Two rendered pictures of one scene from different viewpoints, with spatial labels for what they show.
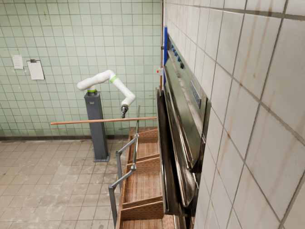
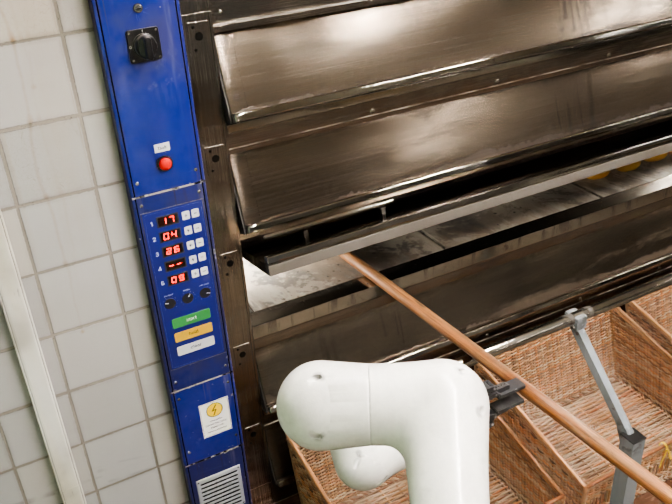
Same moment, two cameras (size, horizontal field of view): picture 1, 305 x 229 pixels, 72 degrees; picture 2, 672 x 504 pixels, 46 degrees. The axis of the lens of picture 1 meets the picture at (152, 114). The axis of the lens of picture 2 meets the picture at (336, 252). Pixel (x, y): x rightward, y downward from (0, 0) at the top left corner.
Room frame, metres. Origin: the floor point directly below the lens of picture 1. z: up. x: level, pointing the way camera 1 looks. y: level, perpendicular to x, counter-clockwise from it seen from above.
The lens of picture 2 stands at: (3.02, 1.34, 2.28)
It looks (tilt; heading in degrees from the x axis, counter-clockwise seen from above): 30 degrees down; 244
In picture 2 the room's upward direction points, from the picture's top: 3 degrees counter-clockwise
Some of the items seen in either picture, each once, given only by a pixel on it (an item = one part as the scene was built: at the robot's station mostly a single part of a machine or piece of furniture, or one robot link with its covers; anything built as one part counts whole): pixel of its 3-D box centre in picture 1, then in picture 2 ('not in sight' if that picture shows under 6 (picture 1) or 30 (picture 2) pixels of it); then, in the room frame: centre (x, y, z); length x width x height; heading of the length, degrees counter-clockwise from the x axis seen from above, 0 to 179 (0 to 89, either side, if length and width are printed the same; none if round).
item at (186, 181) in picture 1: (174, 113); (549, 109); (1.63, -0.20, 1.54); 1.79 x 0.11 x 0.19; 1
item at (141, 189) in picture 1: (146, 182); (596, 402); (1.60, 0.07, 0.72); 0.56 x 0.49 x 0.28; 2
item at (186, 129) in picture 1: (176, 85); (558, 9); (1.63, -0.20, 1.80); 1.79 x 0.11 x 0.19; 1
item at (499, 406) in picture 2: not in sight; (506, 403); (2.18, 0.35, 1.18); 0.07 x 0.03 x 0.01; 2
